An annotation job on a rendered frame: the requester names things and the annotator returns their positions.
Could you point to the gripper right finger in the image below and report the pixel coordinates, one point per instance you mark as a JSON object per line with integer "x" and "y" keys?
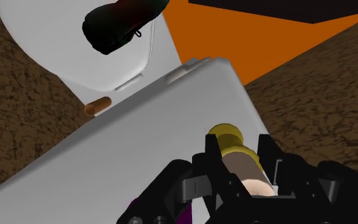
{"x": 315, "y": 186}

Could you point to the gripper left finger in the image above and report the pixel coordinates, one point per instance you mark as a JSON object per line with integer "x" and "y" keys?
{"x": 178, "y": 189}

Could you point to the beige bottle with yellow cap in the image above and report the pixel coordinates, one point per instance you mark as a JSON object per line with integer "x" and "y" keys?
{"x": 240, "y": 161}

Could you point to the purple object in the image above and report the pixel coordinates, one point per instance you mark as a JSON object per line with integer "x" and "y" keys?
{"x": 185, "y": 214}

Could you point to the brown cardboard tube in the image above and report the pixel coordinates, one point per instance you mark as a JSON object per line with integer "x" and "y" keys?
{"x": 98, "y": 106}

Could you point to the black shoe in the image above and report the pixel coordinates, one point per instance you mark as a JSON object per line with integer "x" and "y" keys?
{"x": 116, "y": 24}

